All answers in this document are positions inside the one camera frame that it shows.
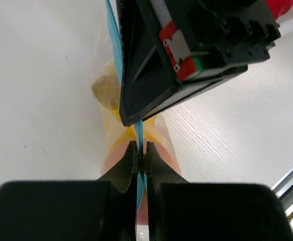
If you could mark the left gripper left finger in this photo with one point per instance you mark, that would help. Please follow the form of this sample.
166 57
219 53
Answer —
119 198

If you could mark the red dragon fruit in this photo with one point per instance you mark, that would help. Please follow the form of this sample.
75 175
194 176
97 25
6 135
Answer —
279 8

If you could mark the clear zip top bag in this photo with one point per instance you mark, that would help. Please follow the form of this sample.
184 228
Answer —
170 195

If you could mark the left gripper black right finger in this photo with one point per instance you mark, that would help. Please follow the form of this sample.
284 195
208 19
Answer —
158 172

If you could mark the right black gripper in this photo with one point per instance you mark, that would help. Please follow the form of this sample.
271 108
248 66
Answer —
174 50

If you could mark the yellow banana bunch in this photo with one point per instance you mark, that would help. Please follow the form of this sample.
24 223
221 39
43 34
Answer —
106 90

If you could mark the white plastic basket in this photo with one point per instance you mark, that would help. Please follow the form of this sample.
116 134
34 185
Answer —
286 31

